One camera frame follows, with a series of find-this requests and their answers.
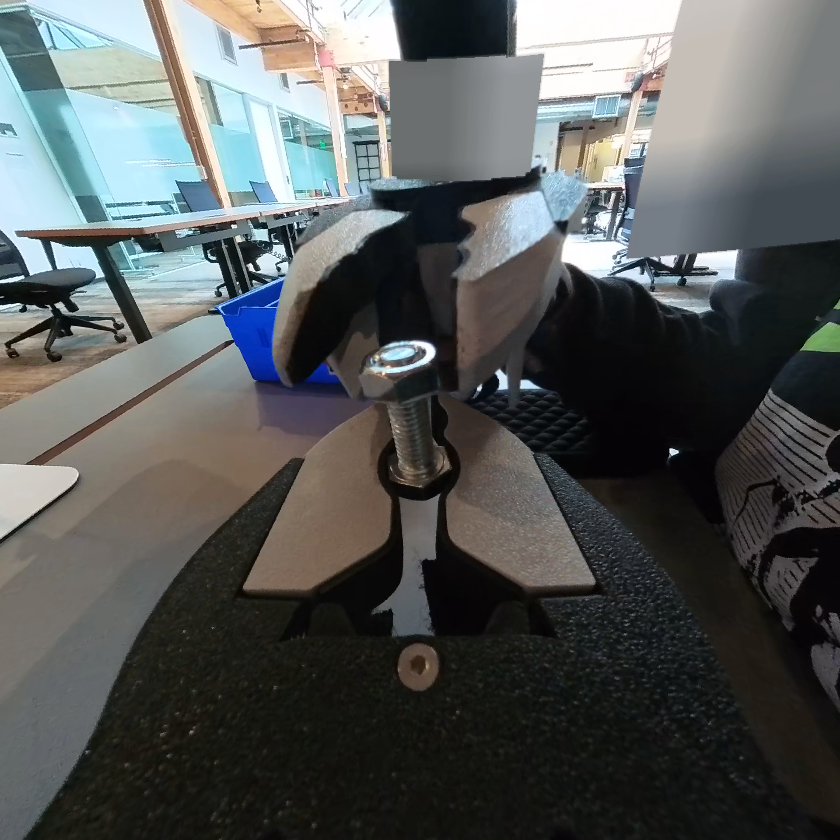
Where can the silver hex nut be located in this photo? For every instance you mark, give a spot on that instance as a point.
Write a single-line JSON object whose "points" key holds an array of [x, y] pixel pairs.
{"points": [[400, 387]]}

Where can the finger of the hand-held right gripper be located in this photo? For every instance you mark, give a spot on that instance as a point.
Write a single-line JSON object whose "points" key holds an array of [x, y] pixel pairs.
{"points": [[292, 295], [505, 262]]}

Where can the blue office chair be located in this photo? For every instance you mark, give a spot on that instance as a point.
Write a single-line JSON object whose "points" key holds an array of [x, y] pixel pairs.
{"points": [[262, 191], [200, 193]]}

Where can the silver hex bolt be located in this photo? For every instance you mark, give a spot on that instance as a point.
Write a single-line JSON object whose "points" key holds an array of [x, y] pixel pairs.
{"points": [[412, 433]]}

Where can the blue divided plastic bin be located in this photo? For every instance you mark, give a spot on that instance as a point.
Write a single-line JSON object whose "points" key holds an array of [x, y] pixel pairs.
{"points": [[253, 328]]}

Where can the black office chair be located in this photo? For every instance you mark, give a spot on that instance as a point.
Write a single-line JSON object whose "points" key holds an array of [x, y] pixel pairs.
{"points": [[253, 253], [46, 282], [633, 190]]}

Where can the black quilted armrest pad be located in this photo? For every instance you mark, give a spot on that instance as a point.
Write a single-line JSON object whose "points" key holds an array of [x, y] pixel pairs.
{"points": [[525, 420]]}

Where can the person's right forearm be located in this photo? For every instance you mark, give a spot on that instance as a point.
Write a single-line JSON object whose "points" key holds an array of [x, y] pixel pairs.
{"points": [[715, 380]]}

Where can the wooden support post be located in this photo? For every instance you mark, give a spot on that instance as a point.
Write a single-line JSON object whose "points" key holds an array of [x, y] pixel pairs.
{"points": [[184, 98], [334, 131]]}

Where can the instruction sheet sign stand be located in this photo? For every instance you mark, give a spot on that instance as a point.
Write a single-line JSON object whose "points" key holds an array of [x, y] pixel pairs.
{"points": [[33, 492]]}

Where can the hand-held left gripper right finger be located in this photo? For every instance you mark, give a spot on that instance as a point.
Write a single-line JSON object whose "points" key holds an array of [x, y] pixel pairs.
{"points": [[512, 518]]}

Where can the person's right hand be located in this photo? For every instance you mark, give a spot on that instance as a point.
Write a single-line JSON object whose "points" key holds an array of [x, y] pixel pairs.
{"points": [[604, 354]]}

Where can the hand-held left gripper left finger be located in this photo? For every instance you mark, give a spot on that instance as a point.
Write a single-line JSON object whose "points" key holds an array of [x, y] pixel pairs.
{"points": [[328, 518]]}

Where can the long wooden-edged desk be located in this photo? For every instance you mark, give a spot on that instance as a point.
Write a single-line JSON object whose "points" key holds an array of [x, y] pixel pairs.
{"points": [[131, 226]]}

